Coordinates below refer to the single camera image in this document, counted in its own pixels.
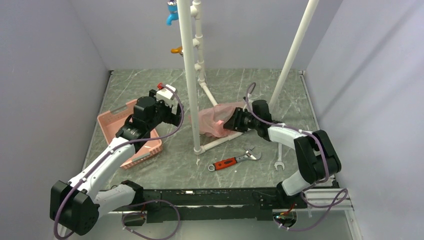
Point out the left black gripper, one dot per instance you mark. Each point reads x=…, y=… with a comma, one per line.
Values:
x=172, y=118

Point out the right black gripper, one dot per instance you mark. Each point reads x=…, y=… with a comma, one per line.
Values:
x=234, y=121

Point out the pink plastic bag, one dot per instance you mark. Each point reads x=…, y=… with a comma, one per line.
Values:
x=212, y=120

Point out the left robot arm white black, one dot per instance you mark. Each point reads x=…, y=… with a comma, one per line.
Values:
x=76, y=205

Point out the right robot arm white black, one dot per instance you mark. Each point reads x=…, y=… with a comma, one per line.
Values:
x=316, y=157

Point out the pink plastic basket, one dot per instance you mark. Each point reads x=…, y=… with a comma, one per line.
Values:
x=116, y=123

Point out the silver open end wrench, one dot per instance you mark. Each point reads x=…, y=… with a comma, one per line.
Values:
x=279, y=160

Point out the orange faucet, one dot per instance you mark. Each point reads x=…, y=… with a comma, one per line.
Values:
x=179, y=50

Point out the blue faucet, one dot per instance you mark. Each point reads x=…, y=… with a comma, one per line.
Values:
x=172, y=7

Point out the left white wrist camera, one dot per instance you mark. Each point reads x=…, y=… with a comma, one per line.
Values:
x=166, y=93

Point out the red handled adjustable wrench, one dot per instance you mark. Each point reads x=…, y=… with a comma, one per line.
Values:
x=249, y=154

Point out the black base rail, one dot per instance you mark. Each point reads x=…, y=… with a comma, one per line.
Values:
x=260, y=203

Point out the white PVC pipe frame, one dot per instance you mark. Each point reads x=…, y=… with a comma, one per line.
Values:
x=190, y=25

